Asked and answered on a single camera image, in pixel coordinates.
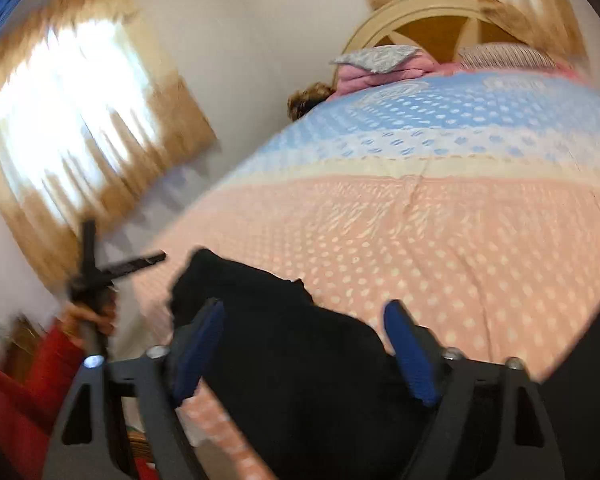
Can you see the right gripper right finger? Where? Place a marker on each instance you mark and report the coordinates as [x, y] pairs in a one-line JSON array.
[[486, 421]]

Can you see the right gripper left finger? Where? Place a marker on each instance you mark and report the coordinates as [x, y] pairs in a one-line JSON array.
[[92, 435]]

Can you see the black pants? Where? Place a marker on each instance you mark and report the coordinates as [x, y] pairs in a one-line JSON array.
[[314, 392]]

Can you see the red sleeve left forearm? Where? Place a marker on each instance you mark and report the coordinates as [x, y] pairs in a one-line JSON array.
[[28, 411]]

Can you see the beige side window curtain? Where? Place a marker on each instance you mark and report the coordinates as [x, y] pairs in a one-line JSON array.
[[92, 113]]

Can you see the polka dot bed quilt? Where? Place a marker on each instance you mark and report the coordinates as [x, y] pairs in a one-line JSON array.
[[474, 198]]

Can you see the folded pink blanket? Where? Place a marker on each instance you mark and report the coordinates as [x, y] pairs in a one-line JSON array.
[[353, 79]]

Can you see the grey patterned pillow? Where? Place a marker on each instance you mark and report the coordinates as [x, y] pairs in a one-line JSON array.
[[377, 60]]

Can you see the striped pillow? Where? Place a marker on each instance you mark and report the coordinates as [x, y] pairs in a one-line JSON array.
[[498, 55]]

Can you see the cream wooden headboard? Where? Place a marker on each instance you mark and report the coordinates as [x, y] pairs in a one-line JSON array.
[[439, 27]]

